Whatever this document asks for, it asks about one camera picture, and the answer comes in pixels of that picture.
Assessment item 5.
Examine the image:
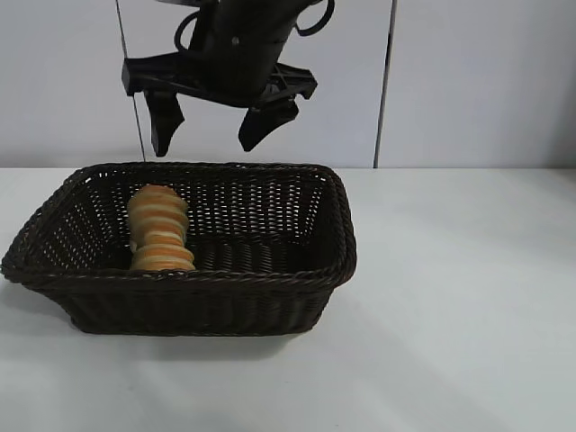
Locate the dark brown woven wicker basket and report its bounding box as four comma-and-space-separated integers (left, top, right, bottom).
0, 160, 359, 338

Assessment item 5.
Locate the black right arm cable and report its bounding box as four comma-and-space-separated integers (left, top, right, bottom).
294, 0, 338, 34
172, 9, 202, 51

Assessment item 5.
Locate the long striped twisted bread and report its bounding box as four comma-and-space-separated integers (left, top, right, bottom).
127, 184, 197, 273

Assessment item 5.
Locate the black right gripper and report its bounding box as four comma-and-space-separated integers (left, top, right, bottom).
120, 0, 320, 158

